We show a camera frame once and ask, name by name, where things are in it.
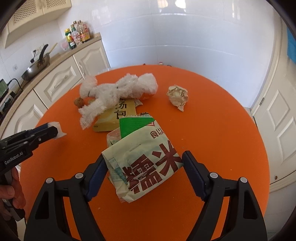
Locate green electric cooker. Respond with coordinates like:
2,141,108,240
0,79,10,98

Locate steel wok with lid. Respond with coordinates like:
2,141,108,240
21,44,51,81

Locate clear plastic container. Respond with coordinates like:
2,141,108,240
59,38,70,52

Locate clear plastic bag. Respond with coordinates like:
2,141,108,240
79,72,159,131

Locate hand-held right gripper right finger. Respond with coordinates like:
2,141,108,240
181,151,267,241

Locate cream kitchen base cabinets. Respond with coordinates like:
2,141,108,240
0,32,111,139

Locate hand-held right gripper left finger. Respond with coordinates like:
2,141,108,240
24,153,109,241

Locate pink label jar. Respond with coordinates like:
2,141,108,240
72,31,83,45

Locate pale green rice bag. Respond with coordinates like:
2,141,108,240
102,113,185,204

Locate small dark sauce bottle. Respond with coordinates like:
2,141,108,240
69,25,77,49

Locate black power cable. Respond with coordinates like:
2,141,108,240
6,78,24,93

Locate person's left hand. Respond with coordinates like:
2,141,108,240
0,166,26,209

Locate white panel door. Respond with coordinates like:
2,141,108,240
251,14,296,193

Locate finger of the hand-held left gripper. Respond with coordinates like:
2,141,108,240
16,127,58,151
5,124,50,142

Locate yellow soup packet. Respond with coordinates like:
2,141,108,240
93,98,137,132

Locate cream lattice door cabinet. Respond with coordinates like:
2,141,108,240
5,0,73,48

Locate crumpled paper ball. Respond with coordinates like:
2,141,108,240
166,85,189,112

